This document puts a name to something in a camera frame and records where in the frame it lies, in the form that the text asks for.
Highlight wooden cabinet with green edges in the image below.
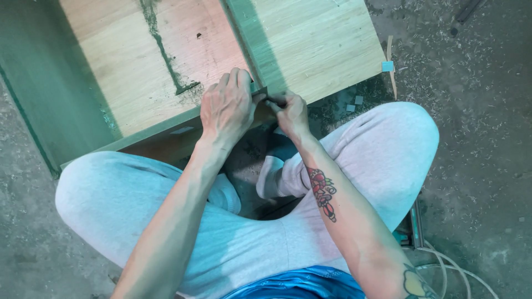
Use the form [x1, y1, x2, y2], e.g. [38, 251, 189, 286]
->
[0, 0, 388, 179]

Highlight white cable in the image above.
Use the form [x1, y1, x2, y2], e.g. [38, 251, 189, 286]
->
[416, 240, 473, 299]
[416, 262, 500, 299]

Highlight blue shirt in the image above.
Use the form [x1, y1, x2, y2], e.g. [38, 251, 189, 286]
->
[220, 266, 367, 299]

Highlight white sock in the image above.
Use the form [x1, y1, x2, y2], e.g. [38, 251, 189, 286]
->
[207, 173, 242, 215]
[256, 155, 288, 200]

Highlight grey sweatpants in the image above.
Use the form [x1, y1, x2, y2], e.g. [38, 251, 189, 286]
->
[55, 102, 440, 299]

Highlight person's left hand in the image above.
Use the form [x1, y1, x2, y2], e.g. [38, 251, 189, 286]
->
[200, 68, 267, 145]

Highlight thin wood edge strip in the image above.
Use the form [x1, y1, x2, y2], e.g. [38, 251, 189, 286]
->
[386, 35, 398, 100]

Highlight teal power tool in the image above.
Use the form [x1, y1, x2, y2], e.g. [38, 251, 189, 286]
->
[392, 199, 425, 250]

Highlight person's right hand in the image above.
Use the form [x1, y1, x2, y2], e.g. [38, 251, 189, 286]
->
[265, 91, 319, 144]

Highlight dark metal tool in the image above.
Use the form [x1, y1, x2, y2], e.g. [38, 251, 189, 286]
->
[450, 0, 488, 37]

